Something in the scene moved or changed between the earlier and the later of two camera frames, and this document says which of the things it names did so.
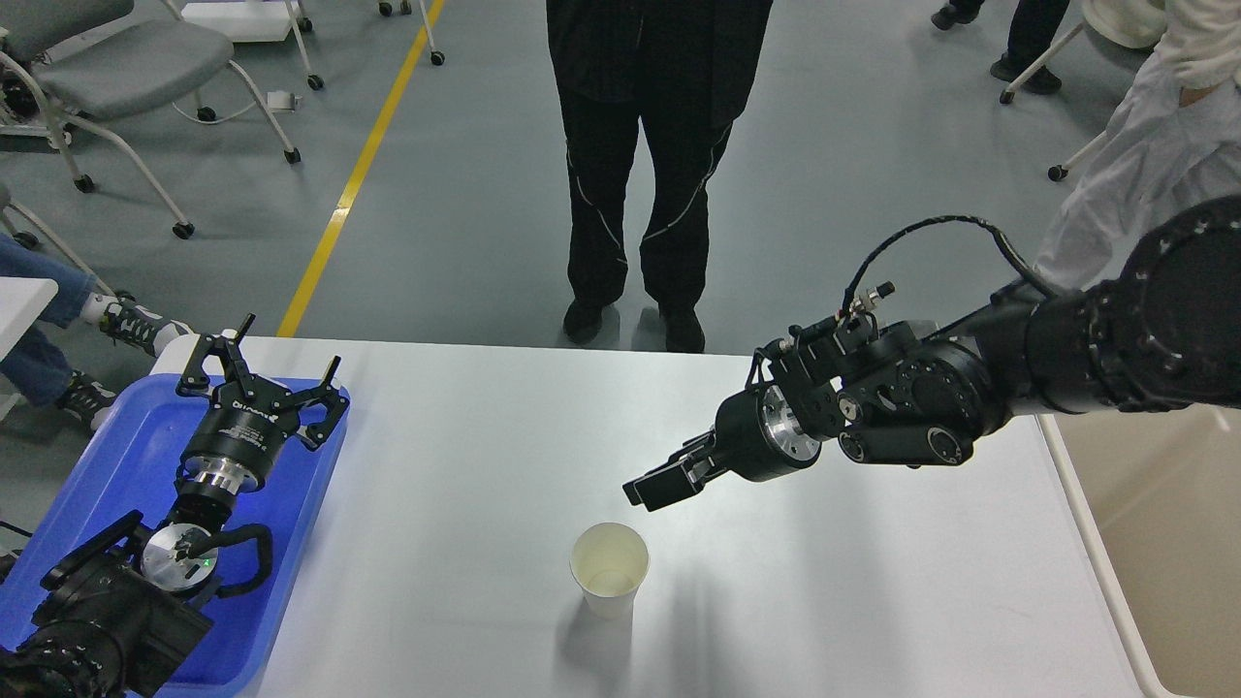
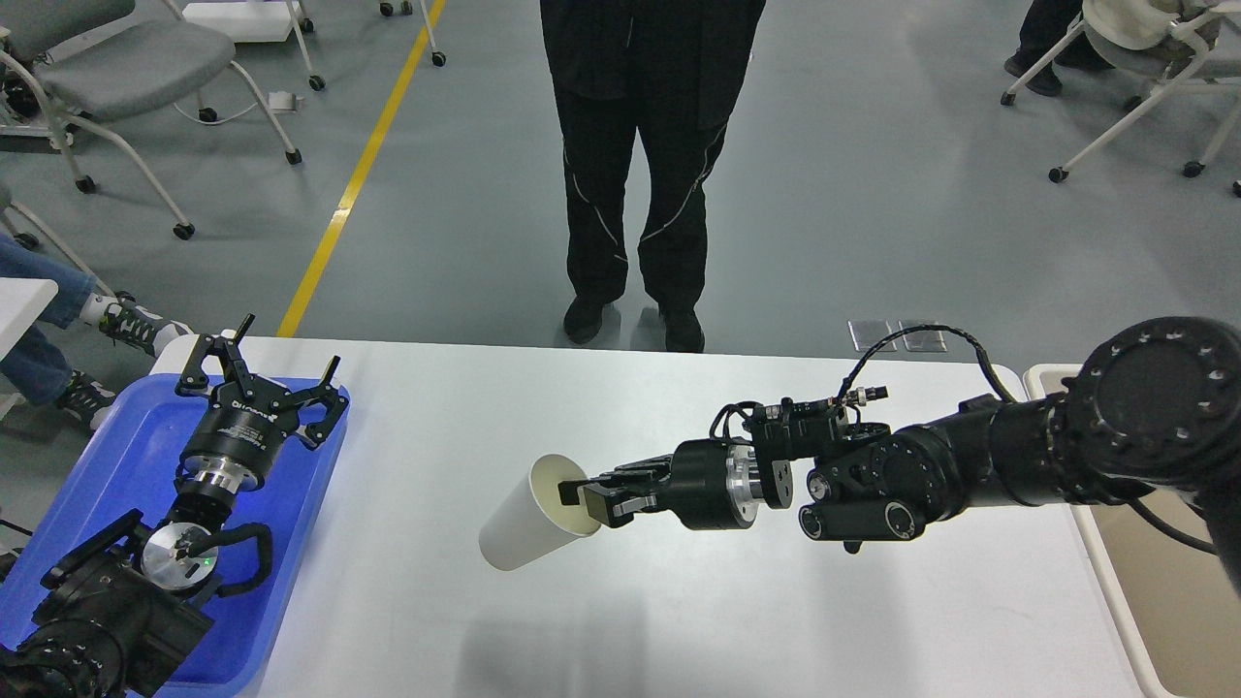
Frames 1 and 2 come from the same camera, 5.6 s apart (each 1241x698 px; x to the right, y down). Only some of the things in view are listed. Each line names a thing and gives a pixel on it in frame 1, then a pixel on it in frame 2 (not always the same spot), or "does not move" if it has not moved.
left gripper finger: (336, 403) does not move
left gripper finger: (227, 351) does not move
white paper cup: (608, 562) → (530, 521)
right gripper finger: (674, 483) → (611, 507)
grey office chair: (89, 66) does not move
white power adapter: (283, 101) does not move
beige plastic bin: (1160, 491) does not move
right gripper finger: (689, 448) → (568, 490)
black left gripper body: (238, 441) does not move
